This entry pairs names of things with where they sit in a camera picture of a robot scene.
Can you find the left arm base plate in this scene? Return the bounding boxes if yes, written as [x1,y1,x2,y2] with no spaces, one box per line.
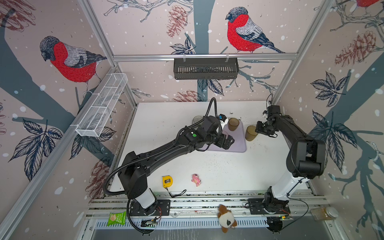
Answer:
[127,200,171,217]

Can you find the small pink toy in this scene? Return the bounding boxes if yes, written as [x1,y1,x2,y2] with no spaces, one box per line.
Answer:
[192,174,201,187]

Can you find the black hanging wall basket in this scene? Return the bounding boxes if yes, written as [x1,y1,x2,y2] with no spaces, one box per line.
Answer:
[174,58,239,80]

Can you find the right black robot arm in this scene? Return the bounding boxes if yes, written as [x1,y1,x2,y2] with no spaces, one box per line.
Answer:
[256,105,326,213]

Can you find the bright green plastic cup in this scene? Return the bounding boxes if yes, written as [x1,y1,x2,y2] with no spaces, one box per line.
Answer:
[192,116,204,124]

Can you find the lavender plastic tray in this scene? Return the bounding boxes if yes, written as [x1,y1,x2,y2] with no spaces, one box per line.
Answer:
[208,121,247,153]

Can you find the brown white plush toy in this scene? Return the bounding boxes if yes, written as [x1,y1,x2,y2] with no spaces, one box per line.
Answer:
[218,205,238,233]

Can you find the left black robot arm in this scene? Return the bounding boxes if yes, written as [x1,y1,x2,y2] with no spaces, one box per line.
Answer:
[103,113,235,216]

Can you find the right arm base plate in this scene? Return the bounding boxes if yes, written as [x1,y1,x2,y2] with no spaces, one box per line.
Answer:
[247,198,291,215]

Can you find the yellow tape measure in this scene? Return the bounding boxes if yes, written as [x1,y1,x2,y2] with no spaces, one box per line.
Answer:
[162,176,173,189]

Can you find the green snack packet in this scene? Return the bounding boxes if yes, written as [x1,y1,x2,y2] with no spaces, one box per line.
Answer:
[107,212,127,227]

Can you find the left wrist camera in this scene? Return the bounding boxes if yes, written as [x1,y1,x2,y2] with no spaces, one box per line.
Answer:
[218,114,229,126]

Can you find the white wire mesh basket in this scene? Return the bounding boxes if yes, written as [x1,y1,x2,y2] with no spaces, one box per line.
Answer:
[76,73,128,138]

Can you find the brown textured cup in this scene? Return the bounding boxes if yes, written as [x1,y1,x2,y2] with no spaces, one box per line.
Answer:
[228,118,240,132]
[245,125,258,142]

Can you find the clear plastic jar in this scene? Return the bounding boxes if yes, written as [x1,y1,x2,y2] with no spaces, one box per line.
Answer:
[311,207,339,221]

